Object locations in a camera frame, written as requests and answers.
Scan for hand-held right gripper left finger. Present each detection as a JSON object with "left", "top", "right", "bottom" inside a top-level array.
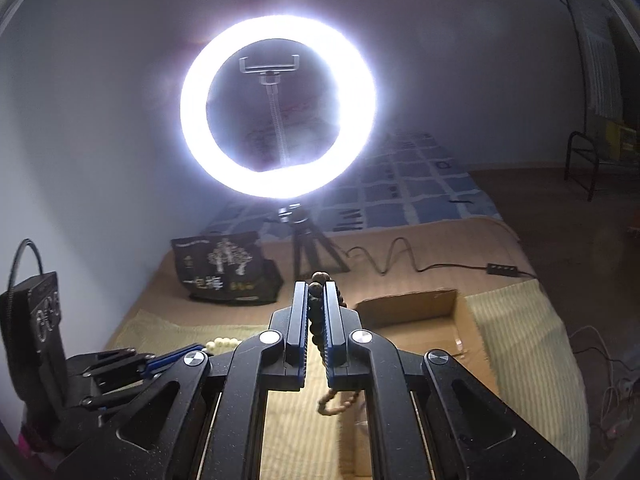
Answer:
[{"left": 52, "top": 281, "right": 308, "bottom": 480}]

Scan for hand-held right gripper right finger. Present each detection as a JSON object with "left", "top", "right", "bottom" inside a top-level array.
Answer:
[{"left": 323, "top": 281, "right": 572, "bottom": 480}]

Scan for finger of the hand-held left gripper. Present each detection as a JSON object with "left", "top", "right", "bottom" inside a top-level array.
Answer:
[
  {"left": 79, "top": 380, "right": 166, "bottom": 413},
  {"left": 81, "top": 344, "right": 211, "bottom": 380}
]

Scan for dark bead bracelet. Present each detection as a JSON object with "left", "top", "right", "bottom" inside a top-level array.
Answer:
[{"left": 307, "top": 270, "right": 347, "bottom": 367}]

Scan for white bead bracelet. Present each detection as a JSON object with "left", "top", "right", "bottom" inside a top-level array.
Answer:
[{"left": 204, "top": 338, "right": 244, "bottom": 355}]

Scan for tan wooden bead bracelet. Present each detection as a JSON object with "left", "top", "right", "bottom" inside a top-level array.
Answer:
[{"left": 316, "top": 389, "right": 361, "bottom": 417}]

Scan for black tripod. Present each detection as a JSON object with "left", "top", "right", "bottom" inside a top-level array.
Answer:
[{"left": 272, "top": 204, "right": 349, "bottom": 282}]

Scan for cardboard box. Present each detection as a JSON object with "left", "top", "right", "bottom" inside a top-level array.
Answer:
[{"left": 340, "top": 287, "right": 502, "bottom": 480}]

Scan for pink cloth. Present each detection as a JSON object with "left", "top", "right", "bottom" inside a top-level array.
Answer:
[{"left": 19, "top": 422, "right": 55, "bottom": 457}]

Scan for black printed bag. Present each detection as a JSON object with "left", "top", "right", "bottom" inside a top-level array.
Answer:
[{"left": 170, "top": 231, "right": 286, "bottom": 307}]

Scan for brown bed sheet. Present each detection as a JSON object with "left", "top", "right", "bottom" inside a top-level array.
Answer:
[{"left": 159, "top": 215, "right": 540, "bottom": 313}]

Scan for blue checked blanket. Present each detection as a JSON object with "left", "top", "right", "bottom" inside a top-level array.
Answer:
[{"left": 202, "top": 131, "right": 504, "bottom": 241}]

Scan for yellow-green striped mat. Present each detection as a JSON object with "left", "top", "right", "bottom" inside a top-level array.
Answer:
[{"left": 102, "top": 277, "right": 592, "bottom": 480}]

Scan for grey phone holder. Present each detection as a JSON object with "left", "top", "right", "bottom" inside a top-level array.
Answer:
[{"left": 239, "top": 54, "right": 301, "bottom": 167}]

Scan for black metal rack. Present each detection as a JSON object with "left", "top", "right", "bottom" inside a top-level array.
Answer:
[{"left": 564, "top": 131, "right": 640, "bottom": 202}]

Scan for yellow boxes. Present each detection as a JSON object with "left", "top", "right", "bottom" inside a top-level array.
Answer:
[{"left": 592, "top": 118, "right": 639, "bottom": 159}]

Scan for white ribbed panel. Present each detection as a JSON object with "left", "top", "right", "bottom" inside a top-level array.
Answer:
[{"left": 569, "top": 0, "right": 627, "bottom": 117}]

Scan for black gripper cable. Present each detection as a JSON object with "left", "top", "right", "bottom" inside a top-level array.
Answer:
[{"left": 1, "top": 239, "right": 47, "bottom": 361}]

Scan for black power cable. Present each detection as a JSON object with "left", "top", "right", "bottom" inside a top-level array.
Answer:
[{"left": 345, "top": 237, "right": 540, "bottom": 279}]

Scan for white ring light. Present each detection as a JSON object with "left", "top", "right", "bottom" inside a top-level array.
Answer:
[{"left": 180, "top": 7, "right": 377, "bottom": 199}]

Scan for white cables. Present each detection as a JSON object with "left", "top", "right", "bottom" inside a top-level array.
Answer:
[{"left": 569, "top": 325, "right": 637, "bottom": 457}]

